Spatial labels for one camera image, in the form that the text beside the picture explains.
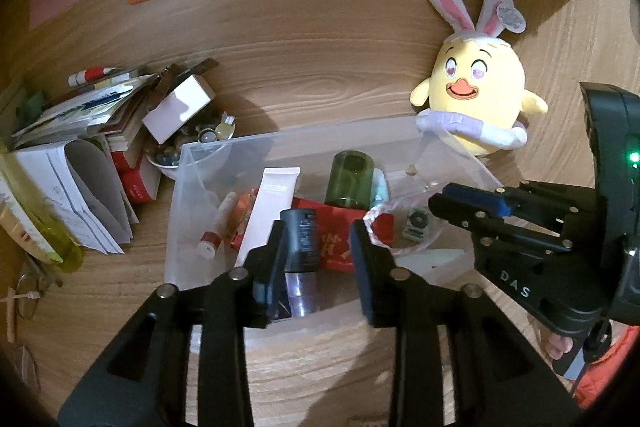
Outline red book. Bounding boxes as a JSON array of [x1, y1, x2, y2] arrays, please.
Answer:
[[111, 147, 162, 206]]

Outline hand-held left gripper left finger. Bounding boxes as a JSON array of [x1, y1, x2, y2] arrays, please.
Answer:
[[57, 219, 290, 427]]

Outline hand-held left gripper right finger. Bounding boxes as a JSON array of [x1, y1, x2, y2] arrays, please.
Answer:
[[348, 219, 586, 427]]

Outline orange packet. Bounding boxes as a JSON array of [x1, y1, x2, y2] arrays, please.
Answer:
[[230, 189, 261, 249]]

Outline stack of books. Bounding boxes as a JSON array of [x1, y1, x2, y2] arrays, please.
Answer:
[[12, 67, 166, 152]]

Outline small white cardboard box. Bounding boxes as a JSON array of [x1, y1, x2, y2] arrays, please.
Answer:
[[142, 59, 220, 144]]

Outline red packet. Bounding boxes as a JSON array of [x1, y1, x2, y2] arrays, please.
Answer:
[[292, 195, 397, 273]]

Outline black cap cosmetic bottle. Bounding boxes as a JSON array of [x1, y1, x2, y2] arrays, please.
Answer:
[[278, 208, 321, 321]]

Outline bowl of trinkets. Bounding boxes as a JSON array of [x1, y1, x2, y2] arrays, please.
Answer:
[[146, 112, 236, 180]]

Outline white string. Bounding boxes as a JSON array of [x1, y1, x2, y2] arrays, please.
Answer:
[[0, 288, 41, 344]]

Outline clear plastic storage container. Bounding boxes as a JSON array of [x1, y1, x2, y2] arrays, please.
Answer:
[[164, 114, 506, 309]]

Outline eyeglasses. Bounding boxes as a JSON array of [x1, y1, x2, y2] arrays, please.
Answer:
[[10, 264, 64, 324]]

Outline pink and white braided cord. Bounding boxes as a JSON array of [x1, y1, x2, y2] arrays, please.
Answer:
[[361, 198, 442, 254]]

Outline white squeeze tube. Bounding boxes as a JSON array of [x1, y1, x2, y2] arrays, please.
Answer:
[[235, 167, 302, 268]]

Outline yellow chick plush toy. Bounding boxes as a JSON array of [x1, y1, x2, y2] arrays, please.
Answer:
[[410, 0, 550, 158]]

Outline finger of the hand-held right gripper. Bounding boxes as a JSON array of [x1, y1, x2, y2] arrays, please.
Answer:
[[442, 180, 599, 234], [428, 193, 577, 254]]

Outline folded white papers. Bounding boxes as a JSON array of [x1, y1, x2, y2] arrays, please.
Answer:
[[0, 138, 140, 256]]

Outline red and white marker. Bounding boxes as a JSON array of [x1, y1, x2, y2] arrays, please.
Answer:
[[68, 65, 127, 87]]

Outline white tube with red cap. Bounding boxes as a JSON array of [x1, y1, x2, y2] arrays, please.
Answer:
[[196, 191, 237, 258]]

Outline small green patterned box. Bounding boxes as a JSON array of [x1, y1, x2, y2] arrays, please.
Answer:
[[402, 208, 430, 242]]

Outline dark green bottle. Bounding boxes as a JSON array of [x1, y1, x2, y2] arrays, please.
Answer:
[[324, 150, 376, 210]]

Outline person's right forearm orange sleeve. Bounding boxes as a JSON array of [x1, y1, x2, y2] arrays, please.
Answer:
[[575, 324, 640, 411]]

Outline pale green tube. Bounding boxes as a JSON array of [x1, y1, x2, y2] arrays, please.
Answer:
[[371, 168, 390, 204]]

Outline person's right hand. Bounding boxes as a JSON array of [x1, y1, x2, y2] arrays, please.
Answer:
[[545, 333, 574, 361]]

